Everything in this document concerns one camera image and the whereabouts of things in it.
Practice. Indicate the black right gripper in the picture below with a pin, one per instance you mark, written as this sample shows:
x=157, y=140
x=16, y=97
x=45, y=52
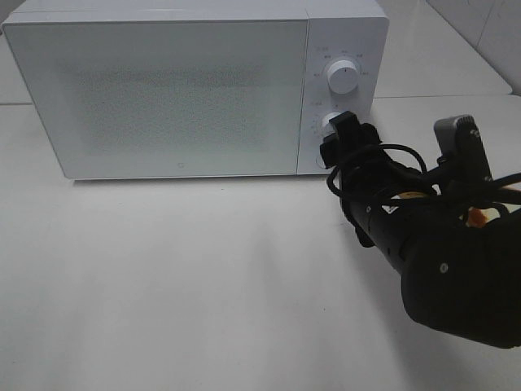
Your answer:
x=364, y=172

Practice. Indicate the round white door button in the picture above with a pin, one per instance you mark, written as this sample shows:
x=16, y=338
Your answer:
x=319, y=161

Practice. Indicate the white microwave door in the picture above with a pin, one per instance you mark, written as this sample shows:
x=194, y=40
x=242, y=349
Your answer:
x=165, y=100

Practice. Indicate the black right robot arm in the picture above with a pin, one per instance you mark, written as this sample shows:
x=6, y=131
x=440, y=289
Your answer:
x=452, y=233

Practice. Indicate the lower white timer knob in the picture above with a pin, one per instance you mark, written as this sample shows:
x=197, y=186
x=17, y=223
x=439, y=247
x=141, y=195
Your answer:
x=325, y=127

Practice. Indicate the upper white power knob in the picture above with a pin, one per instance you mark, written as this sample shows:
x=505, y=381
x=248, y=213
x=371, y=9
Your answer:
x=342, y=76

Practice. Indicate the white microwave oven body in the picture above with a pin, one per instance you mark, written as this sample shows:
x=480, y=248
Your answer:
x=355, y=30

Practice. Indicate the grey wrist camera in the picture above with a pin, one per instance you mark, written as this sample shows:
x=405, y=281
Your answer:
x=462, y=149

